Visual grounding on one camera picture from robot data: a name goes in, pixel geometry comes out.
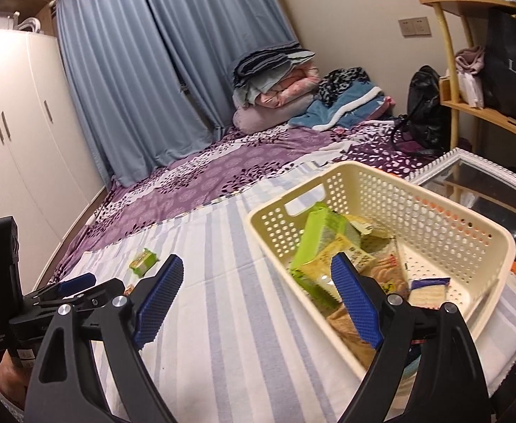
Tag blue soda cracker pack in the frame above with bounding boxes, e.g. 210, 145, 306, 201
408, 278, 450, 309

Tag clear bag of cookies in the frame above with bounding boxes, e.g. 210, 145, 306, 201
327, 238, 410, 369

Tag green seaweed snack packet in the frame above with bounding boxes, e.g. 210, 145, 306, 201
290, 202, 360, 280

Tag person's left hand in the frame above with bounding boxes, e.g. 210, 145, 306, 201
0, 351, 32, 410

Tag small green snack packet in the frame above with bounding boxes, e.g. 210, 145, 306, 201
129, 248, 158, 278

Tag striped white blue blanket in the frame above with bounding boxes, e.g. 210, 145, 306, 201
59, 162, 516, 423

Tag white wardrobe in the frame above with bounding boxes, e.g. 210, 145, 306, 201
0, 30, 104, 291

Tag cream plastic basket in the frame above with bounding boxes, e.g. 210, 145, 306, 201
246, 163, 516, 378

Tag yellow snack packet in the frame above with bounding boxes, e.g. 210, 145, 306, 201
345, 215, 394, 252

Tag yellow-green chip packet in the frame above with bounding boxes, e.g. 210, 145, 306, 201
290, 233, 376, 310

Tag purple floral bedsheet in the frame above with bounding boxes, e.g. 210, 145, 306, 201
49, 120, 431, 282

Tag white framed glass table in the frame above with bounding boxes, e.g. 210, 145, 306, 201
407, 148, 516, 261

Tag blue-grey curtain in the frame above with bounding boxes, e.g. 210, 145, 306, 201
56, 0, 295, 187

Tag pile of folded quilts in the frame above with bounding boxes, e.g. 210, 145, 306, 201
232, 41, 320, 135

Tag wooden corner shelf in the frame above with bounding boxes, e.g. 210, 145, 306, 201
419, 0, 516, 150

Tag blue folded clothes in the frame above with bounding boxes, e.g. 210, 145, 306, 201
289, 67, 395, 132

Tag black shopping bag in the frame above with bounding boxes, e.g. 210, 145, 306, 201
481, 7, 516, 120

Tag wall switch panel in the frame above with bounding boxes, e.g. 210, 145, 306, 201
399, 16, 432, 37

